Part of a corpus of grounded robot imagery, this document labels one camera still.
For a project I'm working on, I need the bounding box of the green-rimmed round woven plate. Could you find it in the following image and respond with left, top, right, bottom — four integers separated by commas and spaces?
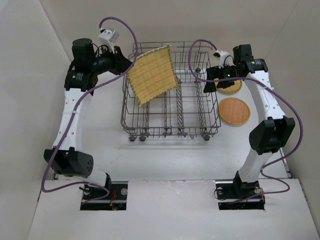
216, 80, 243, 95

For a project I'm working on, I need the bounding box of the yellow square woven plate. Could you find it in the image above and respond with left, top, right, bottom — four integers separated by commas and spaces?
126, 44, 180, 107

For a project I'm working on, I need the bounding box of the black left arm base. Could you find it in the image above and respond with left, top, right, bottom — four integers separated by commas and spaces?
79, 181, 128, 211

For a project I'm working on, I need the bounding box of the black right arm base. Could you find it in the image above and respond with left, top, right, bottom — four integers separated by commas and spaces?
214, 181, 266, 211

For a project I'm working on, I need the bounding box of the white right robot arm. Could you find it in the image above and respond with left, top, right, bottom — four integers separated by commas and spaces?
203, 44, 296, 198

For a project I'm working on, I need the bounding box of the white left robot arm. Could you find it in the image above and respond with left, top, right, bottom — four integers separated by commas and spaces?
42, 38, 132, 191

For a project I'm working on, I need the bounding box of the orange round woven plate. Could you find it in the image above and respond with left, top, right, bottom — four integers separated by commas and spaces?
218, 97, 251, 126

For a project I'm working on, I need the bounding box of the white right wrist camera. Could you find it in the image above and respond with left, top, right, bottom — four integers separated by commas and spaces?
213, 50, 233, 69

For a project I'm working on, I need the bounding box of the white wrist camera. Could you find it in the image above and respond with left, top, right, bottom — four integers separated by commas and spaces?
98, 29, 119, 51
213, 50, 233, 69

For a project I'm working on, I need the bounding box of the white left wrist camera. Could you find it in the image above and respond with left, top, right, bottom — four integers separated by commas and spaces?
98, 29, 119, 51

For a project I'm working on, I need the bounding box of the grey wire dish rack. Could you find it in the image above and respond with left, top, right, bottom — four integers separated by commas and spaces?
120, 41, 221, 142

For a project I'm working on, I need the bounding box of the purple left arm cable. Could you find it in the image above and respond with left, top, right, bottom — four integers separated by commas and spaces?
41, 16, 138, 201

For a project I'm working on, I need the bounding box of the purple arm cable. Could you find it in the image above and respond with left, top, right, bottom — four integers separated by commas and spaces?
188, 38, 304, 199
41, 16, 138, 201

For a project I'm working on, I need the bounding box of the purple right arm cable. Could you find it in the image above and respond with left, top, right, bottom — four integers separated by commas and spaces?
188, 38, 304, 199

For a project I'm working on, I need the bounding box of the aluminium right side rail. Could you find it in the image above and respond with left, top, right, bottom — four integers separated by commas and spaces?
279, 148, 292, 179

